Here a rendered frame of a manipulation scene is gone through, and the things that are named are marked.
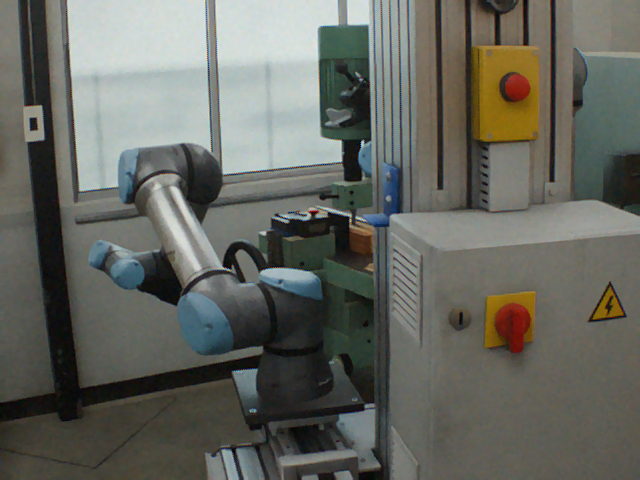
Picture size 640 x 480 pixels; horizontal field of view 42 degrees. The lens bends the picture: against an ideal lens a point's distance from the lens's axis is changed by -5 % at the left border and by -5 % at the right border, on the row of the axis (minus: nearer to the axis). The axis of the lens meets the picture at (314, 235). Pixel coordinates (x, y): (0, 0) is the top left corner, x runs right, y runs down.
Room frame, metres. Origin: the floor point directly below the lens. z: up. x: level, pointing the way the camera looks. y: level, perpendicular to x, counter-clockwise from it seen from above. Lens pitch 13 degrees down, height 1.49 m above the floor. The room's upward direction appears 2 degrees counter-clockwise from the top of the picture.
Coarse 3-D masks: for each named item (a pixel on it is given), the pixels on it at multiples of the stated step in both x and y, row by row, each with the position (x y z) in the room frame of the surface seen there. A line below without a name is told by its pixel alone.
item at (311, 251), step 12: (288, 240) 2.16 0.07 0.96; (300, 240) 2.17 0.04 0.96; (312, 240) 2.18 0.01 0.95; (324, 240) 2.20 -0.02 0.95; (288, 252) 2.16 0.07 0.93; (300, 252) 2.16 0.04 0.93; (312, 252) 2.18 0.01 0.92; (324, 252) 2.20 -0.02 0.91; (288, 264) 2.16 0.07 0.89; (300, 264) 2.16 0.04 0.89; (312, 264) 2.18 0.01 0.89
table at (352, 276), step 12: (264, 240) 2.48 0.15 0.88; (264, 252) 2.48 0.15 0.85; (336, 252) 2.25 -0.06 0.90; (348, 252) 2.25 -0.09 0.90; (324, 264) 2.19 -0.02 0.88; (336, 264) 2.14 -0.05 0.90; (348, 264) 2.13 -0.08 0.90; (360, 264) 2.12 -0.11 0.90; (324, 276) 2.18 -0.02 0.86; (336, 276) 2.14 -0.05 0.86; (348, 276) 2.10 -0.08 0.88; (360, 276) 2.05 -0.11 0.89; (372, 276) 2.01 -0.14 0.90; (348, 288) 2.10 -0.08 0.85; (360, 288) 2.05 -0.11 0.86; (372, 288) 2.00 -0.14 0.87
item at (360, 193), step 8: (336, 184) 2.35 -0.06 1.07; (344, 184) 2.33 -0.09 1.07; (352, 184) 2.33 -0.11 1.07; (360, 184) 2.34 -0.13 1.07; (368, 184) 2.35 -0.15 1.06; (336, 192) 2.35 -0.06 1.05; (344, 192) 2.32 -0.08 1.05; (352, 192) 2.32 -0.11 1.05; (360, 192) 2.34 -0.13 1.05; (368, 192) 2.35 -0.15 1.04; (336, 200) 2.35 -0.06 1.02; (344, 200) 2.32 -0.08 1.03; (352, 200) 2.33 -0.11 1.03; (360, 200) 2.34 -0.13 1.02; (368, 200) 2.35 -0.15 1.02; (344, 208) 2.32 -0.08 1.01; (352, 208) 2.33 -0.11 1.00; (360, 208) 2.34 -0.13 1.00
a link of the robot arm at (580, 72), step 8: (576, 48) 1.77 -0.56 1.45; (576, 56) 1.72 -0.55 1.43; (576, 64) 1.70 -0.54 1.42; (584, 64) 1.75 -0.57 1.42; (576, 72) 1.70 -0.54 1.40; (584, 72) 1.75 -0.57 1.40; (576, 80) 1.71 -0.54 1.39; (584, 80) 1.76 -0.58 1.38; (576, 88) 1.71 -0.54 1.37; (576, 96) 1.71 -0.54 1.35; (576, 104) 1.71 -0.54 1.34; (576, 112) 1.74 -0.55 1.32
